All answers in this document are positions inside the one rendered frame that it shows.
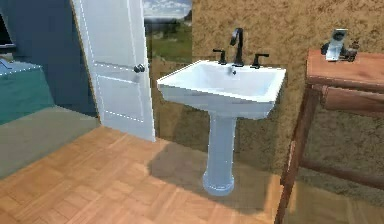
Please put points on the white pedestal sink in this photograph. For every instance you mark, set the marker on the white pedestal sink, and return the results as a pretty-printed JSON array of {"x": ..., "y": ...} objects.
[{"x": 221, "y": 100}]

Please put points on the silver black gadget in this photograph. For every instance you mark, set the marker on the silver black gadget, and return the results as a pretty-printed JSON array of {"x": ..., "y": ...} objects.
[{"x": 337, "y": 45}]

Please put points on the black round door knob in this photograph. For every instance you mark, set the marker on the black round door knob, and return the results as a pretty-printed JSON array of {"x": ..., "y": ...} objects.
[{"x": 139, "y": 68}]

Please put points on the brown wooden table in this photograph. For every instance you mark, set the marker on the brown wooden table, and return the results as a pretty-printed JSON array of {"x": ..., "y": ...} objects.
[{"x": 336, "y": 86}]

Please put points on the window with outdoor view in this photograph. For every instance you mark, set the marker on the window with outdoor view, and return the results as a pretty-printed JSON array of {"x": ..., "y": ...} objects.
[{"x": 168, "y": 30}]

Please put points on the black sink faucet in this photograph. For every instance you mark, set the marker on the black sink faucet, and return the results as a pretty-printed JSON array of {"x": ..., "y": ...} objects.
[{"x": 238, "y": 43}]

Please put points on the white room door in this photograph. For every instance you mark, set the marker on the white room door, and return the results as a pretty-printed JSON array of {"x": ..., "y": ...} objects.
[{"x": 113, "y": 66}]

